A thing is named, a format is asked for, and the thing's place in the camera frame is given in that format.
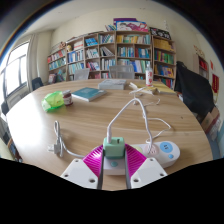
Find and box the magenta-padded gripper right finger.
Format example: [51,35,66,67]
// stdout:
[124,143,168,190]

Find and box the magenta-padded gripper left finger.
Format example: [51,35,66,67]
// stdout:
[60,144,105,191]

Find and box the green charger block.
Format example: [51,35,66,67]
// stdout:
[102,136,126,159]

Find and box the white power strip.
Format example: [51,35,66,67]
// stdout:
[103,141,181,177]

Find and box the small red jar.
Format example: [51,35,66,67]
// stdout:
[62,89,74,107]

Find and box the green plastic bag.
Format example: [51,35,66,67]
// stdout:
[41,91,65,112]

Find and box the cardboard box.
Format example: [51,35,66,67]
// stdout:
[200,106,221,134]

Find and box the teal book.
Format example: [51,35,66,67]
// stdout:
[71,87,108,102]

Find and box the yellow book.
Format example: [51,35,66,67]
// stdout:
[134,85,159,95]
[153,81,178,95]

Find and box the black cloth cover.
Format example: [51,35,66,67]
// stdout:
[174,60,216,123]

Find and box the grey book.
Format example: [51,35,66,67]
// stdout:
[97,78,128,91]

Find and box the white bottle with red label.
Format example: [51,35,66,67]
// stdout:
[145,64,154,88]

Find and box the dark office chair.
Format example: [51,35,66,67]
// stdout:
[31,77,44,91]

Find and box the grey mesh chair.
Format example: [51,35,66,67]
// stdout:
[73,67,91,81]
[109,64,136,80]

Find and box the window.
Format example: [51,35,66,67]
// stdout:
[0,41,30,101]

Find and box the wooden bookshelf unit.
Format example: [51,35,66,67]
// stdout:
[46,17,177,89]

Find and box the white power strip cord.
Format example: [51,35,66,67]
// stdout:
[47,120,86,159]

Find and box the white charging cable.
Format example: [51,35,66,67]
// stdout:
[105,81,173,152]

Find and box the red wall hanging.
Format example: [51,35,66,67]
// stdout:
[211,73,220,94]

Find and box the small wall shelf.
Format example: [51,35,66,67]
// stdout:
[196,54,210,79]

